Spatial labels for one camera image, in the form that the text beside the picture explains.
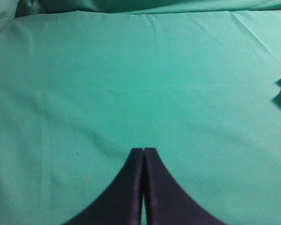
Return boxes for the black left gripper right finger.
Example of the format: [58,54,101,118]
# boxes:
[143,148,224,225]

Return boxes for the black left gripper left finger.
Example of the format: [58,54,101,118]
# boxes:
[65,148,143,225]

